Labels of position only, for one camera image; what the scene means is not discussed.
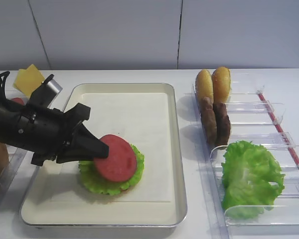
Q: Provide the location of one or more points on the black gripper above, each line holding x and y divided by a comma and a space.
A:
55, 135

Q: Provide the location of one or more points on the red tomato slice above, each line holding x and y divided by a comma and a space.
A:
121, 163
18, 100

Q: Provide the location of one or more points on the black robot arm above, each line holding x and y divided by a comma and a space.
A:
10, 113

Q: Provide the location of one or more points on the green lettuce leaf on tray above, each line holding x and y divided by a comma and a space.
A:
95, 183

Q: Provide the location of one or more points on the front yellow cheese slice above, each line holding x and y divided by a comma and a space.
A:
32, 79

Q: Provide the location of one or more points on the yellow cheese slice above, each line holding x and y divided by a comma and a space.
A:
32, 79
19, 79

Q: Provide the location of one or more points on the rear yellow cheese slice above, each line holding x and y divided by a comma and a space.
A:
19, 79

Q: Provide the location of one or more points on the left brown meat patty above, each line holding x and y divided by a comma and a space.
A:
208, 120

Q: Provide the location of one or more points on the brown meat patty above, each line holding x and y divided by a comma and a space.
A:
222, 123
208, 120

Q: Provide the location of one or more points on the right brown meat patty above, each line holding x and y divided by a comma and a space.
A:
222, 123

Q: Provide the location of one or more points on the green lettuce leaf in rack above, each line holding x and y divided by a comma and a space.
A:
252, 178

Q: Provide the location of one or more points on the white paper tray liner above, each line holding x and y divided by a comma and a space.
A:
142, 119

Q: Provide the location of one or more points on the clear acrylic rack left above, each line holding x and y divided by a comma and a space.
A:
16, 157

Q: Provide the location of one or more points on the clear acrylic rack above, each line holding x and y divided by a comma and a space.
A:
16, 157
258, 121

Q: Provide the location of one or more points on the cream metal tray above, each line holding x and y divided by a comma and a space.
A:
39, 210

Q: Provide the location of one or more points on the left bun half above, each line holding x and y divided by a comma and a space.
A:
204, 85

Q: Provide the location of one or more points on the bun half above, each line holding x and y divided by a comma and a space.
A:
204, 85
221, 80

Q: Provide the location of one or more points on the right bun half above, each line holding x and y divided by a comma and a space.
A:
221, 80

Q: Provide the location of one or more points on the clear acrylic rack right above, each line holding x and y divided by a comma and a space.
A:
258, 121

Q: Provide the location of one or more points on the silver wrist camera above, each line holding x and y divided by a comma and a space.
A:
45, 94

